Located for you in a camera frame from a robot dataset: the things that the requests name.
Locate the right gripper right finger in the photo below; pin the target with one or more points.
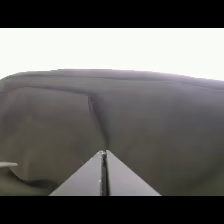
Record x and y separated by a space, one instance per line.
128 181

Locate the dark garment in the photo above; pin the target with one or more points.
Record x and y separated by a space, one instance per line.
150 113

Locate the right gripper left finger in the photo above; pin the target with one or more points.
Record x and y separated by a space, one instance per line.
85 181

